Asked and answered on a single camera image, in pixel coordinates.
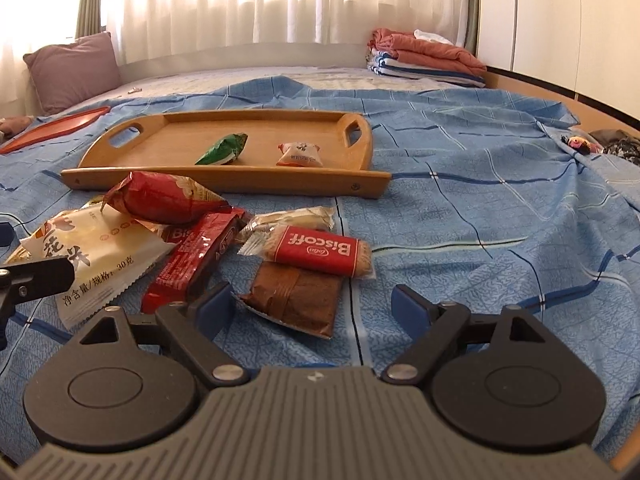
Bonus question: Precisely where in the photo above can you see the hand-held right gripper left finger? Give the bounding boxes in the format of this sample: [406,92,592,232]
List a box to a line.
[77,282,251,388]

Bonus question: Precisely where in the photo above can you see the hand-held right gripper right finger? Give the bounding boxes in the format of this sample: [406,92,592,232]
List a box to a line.
[381,285,551,386]

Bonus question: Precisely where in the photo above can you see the long red biscuit packet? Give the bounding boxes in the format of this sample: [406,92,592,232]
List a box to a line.
[141,208,251,315]

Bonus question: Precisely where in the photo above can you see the large white snack packet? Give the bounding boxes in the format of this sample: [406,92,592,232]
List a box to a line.
[5,195,173,332]

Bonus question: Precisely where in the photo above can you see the brown cake packet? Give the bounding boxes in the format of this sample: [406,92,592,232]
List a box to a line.
[235,261,346,339]

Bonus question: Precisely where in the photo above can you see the red label biscuit packet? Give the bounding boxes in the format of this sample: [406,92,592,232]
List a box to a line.
[260,225,376,279]

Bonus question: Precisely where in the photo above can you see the cream wafer packet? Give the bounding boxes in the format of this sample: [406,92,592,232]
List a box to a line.
[235,206,336,256]

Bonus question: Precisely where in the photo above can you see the red crinkled snack bag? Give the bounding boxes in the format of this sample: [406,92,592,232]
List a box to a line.
[101,171,232,226]

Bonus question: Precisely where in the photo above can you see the green snack packet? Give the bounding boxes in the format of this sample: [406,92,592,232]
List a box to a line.
[194,132,249,166]

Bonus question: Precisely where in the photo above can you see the wooden tray with handles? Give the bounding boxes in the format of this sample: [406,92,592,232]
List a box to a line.
[60,109,392,200]

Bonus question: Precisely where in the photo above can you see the orange and white snack packet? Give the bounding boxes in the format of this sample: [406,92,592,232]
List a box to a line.
[275,141,322,168]

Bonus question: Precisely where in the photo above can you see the brown cloth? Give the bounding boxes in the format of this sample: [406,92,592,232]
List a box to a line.
[0,115,36,143]

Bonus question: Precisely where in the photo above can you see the red plastic tray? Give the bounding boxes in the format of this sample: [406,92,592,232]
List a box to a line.
[0,106,112,156]

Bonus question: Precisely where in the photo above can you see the blue checked bedsheet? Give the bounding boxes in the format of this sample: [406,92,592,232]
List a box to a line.
[0,76,640,463]

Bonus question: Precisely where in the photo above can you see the mauve pillow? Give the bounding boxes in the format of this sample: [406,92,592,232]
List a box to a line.
[22,31,123,116]

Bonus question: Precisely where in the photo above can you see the folded blue striped blanket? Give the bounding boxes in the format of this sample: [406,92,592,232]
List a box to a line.
[366,50,486,88]

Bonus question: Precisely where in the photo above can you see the quilted mattress pad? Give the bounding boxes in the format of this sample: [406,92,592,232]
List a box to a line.
[107,64,383,98]

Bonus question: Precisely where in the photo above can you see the small colourful toy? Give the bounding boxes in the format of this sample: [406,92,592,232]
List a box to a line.
[560,135,603,154]

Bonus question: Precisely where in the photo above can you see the folded blankets pile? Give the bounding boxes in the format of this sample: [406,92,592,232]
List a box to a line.
[370,27,488,77]

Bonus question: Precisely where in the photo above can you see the dark patterned cloth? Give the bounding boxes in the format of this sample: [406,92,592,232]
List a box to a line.
[590,129,640,167]

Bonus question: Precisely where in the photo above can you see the white folded cloth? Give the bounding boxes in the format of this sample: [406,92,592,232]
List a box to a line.
[414,29,455,44]

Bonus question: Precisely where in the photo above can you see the white sheer curtain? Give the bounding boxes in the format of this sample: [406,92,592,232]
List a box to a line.
[0,0,471,68]

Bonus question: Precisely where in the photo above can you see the white wardrobe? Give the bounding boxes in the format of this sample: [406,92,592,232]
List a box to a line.
[475,0,640,126]

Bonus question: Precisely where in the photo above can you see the wooden bed frame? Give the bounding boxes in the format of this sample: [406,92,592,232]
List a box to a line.
[482,65,640,137]

